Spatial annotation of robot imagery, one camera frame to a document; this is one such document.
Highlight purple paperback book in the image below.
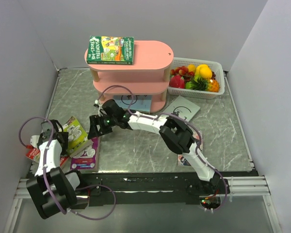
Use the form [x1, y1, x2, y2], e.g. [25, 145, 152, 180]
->
[70, 137, 100, 172]

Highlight black mounting base plate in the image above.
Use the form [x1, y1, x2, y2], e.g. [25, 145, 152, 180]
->
[57, 171, 259, 207]

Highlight lime green paperback book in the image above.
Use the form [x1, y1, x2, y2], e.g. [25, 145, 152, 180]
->
[63, 116, 93, 158]

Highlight red Treehouse book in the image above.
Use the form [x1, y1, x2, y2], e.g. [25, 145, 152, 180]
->
[26, 148, 69, 168]

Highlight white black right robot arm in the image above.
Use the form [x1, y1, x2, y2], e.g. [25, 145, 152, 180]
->
[88, 99, 228, 194]

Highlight toy pineapple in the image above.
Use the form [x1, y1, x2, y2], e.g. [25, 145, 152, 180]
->
[192, 78, 220, 93]

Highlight Little Women book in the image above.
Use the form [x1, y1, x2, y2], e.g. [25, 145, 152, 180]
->
[177, 132, 204, 167]

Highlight aluminium rail frame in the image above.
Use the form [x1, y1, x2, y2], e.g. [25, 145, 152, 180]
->
[14, 176, 271, 199]

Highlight green Treehouse book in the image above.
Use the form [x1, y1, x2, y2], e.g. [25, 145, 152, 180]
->
[85, 36, 134, 65]

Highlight grey white book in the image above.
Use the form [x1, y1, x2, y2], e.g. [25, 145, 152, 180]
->
[163, 96, 200, 122]

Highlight pink toy dragon fruit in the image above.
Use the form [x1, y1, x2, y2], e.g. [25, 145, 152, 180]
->
[169, 75, 185, 89]

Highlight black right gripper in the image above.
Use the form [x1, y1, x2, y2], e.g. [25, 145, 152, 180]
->
[87, 114, 117, 140]

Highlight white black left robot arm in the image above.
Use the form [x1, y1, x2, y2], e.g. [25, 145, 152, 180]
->
[26, 119, 86, 219]

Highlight red toy cherries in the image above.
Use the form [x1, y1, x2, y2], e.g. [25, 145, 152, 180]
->
[170, 66, 195, 76]

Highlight light blue book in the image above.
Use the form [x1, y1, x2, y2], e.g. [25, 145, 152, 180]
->
[113, 95, 152, 113]

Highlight small yellow toy fruit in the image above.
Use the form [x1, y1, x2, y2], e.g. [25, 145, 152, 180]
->
[187, 64, 196, 73]

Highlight pink three-tier shelf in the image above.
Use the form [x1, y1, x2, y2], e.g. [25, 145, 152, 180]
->
[88, 40, 174, 113]

